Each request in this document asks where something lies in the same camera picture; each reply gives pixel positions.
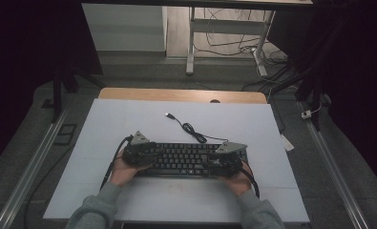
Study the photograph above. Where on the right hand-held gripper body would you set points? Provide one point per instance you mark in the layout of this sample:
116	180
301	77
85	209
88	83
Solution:
229	160

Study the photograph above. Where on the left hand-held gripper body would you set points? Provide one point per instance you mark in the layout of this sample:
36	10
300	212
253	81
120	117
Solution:
136	152

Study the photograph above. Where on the black computer keyboard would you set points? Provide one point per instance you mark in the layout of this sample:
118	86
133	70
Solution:
183	159

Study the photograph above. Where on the person's left hand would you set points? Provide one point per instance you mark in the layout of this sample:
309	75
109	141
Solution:
122	173

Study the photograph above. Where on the person's right hand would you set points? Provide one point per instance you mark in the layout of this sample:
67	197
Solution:
238	184

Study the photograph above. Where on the white table board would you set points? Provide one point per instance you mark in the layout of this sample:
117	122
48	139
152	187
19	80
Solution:
144	124

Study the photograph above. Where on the wooden table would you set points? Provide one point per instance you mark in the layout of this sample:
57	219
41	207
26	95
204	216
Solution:
163	94

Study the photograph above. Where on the white paper tag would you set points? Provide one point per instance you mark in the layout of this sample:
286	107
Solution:
287	143

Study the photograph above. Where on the small white box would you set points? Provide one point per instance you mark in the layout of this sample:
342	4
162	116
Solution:
306	114

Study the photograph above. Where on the black metal stand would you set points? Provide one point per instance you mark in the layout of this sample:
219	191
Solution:
57	95
315	95

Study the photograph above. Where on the grey cabinet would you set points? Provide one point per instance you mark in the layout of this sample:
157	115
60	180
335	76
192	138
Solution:
125	28

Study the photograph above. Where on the dark curtain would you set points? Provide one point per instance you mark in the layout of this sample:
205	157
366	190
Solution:
358	63
24	47

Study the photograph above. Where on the black rectangular floor frame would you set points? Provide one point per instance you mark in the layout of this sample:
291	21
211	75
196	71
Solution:
61	140

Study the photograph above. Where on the aluminium floor rail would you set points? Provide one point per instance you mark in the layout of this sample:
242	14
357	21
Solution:
332	168
33	165

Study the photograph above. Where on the white metal desk frame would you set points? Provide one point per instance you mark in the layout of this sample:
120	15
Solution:
227	26

